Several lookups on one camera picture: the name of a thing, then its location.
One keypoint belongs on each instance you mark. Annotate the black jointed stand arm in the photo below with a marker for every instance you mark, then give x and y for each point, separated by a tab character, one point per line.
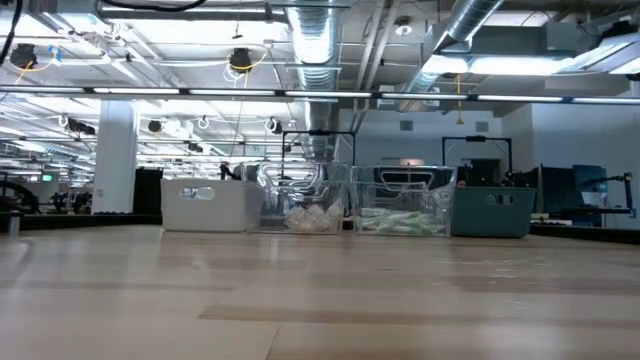
627	187

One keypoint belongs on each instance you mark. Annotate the white plastic bin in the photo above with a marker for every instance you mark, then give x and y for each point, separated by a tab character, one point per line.
220	210

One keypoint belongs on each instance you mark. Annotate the white square pillar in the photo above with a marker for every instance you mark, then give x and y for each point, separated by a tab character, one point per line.
115	160

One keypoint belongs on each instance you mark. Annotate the green exit sign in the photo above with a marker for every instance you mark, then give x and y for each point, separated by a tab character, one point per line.
47	177

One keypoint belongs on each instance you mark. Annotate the teal plastic bin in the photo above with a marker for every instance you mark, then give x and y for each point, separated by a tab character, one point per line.
480	220

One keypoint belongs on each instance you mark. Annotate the green toothbrush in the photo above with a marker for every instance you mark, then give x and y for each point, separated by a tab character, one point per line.
400	230
425	222
395	215

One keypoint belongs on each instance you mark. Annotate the black metal stand frame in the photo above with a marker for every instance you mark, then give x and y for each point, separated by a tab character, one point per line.
475	138

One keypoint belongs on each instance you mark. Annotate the black tall cabinet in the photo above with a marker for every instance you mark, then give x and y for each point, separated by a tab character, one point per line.
147	192

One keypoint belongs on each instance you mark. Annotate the silver round air duct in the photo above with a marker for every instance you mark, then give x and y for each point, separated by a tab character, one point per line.
470	20
314	50

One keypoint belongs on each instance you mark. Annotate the clear plastic bin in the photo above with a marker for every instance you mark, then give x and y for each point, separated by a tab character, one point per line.
272	197
370	195

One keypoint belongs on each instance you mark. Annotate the long LED light bar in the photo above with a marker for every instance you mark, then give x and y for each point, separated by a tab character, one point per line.
230	92

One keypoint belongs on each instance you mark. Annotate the small grey metal post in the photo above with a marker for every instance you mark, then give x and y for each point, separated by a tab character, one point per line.
14	225

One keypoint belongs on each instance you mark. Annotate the round ceiling spotlight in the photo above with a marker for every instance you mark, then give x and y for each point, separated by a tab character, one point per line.
402	27

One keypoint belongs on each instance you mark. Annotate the background computer monitor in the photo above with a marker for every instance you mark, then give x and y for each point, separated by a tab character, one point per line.
590	185

